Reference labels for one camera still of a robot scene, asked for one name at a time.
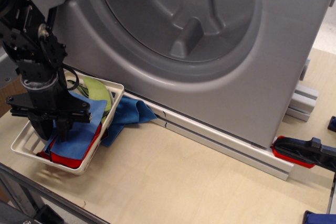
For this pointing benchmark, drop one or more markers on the black clamp at right edge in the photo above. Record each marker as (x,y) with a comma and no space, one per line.
(332,124)

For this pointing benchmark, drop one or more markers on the white aluminium base rail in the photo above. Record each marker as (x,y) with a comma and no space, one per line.
(210,140)

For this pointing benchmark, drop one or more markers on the grey toy washing machine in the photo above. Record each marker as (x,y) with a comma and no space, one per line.
(230,64)

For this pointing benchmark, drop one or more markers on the white plastic laundry basket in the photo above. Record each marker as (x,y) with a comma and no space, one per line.
(28,143)

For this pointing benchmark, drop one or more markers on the blue clamp at bottom right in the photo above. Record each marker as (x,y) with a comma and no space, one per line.
(312,218)

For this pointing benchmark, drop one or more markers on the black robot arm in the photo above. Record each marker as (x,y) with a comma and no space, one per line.
(30,43)

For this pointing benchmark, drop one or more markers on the lime green cloth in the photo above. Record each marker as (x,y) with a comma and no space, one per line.
(96,90)

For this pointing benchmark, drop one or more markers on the red cloth with dark trim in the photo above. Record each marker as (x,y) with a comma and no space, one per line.
(73,151)

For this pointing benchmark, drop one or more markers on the blue cloth behind basket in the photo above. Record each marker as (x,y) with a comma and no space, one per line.
(128,111)

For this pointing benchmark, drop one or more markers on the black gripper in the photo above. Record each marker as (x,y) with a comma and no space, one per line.
(49,98)

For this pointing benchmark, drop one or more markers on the blue cloth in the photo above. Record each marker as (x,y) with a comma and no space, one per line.
(96,109)
(128,111)

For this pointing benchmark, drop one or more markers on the grey aluminium extrusion block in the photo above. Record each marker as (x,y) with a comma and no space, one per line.
(302,103)

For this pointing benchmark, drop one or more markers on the red and black clamp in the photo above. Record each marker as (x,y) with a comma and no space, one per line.
(305,153)

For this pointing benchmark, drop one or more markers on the metal table frame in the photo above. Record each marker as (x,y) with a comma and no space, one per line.
(26,201)

